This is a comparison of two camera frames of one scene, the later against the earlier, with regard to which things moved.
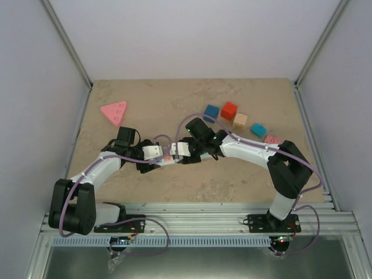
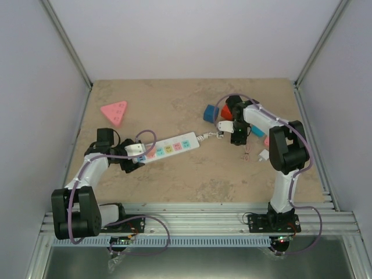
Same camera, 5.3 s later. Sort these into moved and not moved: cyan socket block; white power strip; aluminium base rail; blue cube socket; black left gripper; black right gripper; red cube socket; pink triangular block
Moved: black left gripper; white power strip; black right gripper
Not moved: cyan socket block; pink triangular block; red cube socket; blue cube socket; aluminium base rail
